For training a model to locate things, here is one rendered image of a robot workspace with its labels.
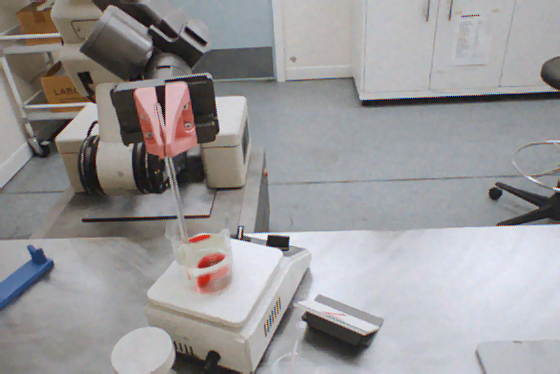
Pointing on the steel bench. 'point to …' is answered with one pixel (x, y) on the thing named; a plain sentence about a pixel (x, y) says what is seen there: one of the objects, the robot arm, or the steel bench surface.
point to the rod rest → (10, 287)
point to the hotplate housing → (286, 277)
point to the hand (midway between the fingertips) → (165, 147)
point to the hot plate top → (254, 266)
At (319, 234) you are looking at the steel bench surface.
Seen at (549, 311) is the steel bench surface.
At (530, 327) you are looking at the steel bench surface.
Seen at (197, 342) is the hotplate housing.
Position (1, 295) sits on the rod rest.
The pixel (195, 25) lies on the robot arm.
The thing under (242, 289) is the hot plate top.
